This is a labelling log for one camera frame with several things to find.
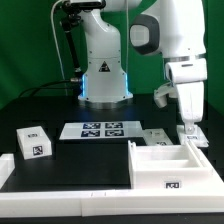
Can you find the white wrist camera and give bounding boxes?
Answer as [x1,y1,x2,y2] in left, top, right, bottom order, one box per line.
[154,82,177,108]

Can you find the small white cabinet top block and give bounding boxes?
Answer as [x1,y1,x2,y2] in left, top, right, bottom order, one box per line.
[16,126,52,160]

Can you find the white cabinet door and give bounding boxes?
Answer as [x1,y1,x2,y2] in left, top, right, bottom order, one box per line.
[143,129,172,146]
[177,125,209,148]

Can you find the black cable hose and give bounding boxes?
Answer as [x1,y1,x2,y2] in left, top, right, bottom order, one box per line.
[59,13,84,83]

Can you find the white cabinet body box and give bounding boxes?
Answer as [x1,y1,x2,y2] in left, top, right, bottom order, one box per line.
[128,141,213,190]

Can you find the white left fence piece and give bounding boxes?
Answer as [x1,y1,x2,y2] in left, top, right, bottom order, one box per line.
[0,154,15,189]

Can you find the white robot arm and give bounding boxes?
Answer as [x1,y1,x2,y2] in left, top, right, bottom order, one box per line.
[58,0,207,134]

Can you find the black floor cable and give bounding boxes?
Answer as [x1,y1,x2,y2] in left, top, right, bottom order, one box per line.
[18,80,83,98]

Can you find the white marker sheet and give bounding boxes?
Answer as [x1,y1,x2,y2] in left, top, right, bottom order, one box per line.
[60,121,143,140]

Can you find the white fence rail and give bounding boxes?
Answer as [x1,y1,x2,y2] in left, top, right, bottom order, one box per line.
[190,149,224,189]
[0,189,224,218]

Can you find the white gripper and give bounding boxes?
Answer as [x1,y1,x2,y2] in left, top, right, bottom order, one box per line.
[176,82,204,134]

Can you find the white front fence rail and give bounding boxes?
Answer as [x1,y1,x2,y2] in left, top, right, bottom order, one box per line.
[0,189,224,218]

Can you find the white right fence rail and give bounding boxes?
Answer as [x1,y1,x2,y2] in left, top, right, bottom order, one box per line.
[190,149,224,189]

